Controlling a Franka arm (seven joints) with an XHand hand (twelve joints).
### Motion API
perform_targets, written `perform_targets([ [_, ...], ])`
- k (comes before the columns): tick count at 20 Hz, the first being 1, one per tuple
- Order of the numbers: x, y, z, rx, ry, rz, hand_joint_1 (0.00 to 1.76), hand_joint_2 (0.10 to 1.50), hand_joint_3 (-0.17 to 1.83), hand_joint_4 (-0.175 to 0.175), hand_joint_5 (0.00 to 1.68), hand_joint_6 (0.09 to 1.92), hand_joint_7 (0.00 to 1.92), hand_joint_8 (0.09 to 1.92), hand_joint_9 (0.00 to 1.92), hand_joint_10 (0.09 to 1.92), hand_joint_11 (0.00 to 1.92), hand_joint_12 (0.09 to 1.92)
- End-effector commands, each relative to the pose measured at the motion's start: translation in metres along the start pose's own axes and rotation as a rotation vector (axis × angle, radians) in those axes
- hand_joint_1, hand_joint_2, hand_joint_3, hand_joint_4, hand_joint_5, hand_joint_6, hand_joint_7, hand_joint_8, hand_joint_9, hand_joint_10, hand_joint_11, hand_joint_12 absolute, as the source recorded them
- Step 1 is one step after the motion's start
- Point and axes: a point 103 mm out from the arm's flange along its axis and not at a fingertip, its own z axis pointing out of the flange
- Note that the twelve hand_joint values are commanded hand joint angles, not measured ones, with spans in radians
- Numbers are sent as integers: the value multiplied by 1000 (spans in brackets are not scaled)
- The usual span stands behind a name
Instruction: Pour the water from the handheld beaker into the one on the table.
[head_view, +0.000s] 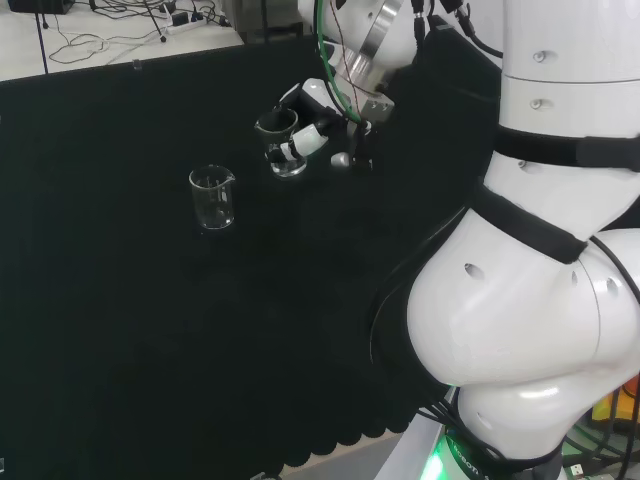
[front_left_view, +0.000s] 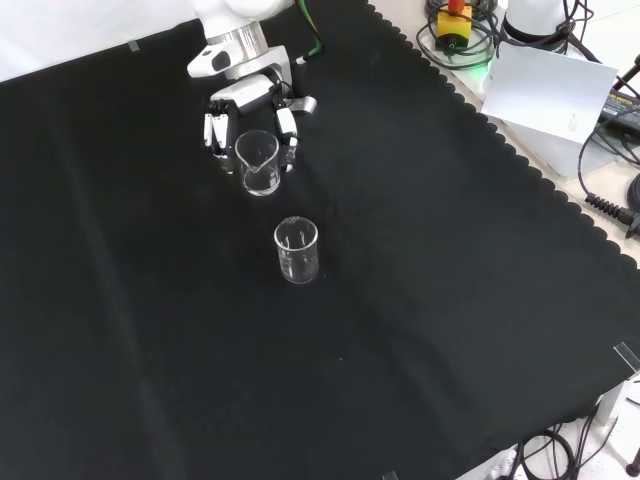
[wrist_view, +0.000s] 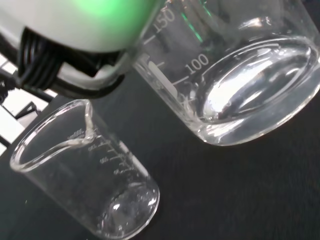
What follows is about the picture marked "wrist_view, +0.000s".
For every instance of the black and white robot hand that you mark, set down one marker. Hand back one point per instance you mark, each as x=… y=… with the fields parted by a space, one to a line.
x=75 y=25

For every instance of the small clear glass beaker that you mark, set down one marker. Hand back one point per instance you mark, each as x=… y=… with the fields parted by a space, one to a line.
x=75 y=175

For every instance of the black tripod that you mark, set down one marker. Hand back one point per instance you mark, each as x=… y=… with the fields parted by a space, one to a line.
x=3 y=86

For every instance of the black bench cloth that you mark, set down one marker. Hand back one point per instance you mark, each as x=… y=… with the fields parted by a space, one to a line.
x=225 y=187

